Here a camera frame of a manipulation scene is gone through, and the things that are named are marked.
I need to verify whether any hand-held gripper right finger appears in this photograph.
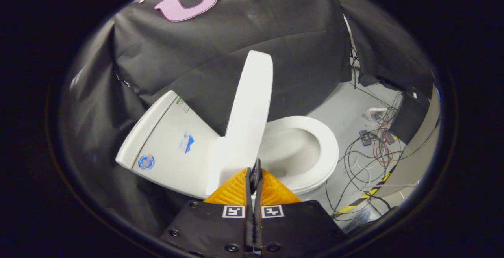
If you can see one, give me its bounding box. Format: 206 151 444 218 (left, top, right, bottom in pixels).
254 167 347 256

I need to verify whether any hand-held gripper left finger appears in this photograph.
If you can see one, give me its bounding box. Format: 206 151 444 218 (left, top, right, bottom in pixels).
159 167 254 256

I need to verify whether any black lid handle tab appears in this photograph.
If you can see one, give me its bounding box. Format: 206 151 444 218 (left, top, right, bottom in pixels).
250 158 263 193

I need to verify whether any white toilet lid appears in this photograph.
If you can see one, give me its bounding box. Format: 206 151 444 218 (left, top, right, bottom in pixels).
207 50 274 195

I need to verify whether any white ceramic toilet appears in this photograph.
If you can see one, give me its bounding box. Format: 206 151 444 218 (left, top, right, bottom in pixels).
115 90 339 199

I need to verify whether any black box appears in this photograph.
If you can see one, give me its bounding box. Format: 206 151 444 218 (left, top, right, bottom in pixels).
390 93 430 145

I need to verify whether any thin metal stand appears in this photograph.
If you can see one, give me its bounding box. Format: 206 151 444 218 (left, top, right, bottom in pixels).
343 14 361 90

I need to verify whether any black backdrop cloth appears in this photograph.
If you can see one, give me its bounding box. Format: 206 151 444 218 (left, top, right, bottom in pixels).
59 0 434 247

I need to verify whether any tangle of floor cables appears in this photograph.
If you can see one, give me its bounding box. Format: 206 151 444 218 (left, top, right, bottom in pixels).
325 89 406 221

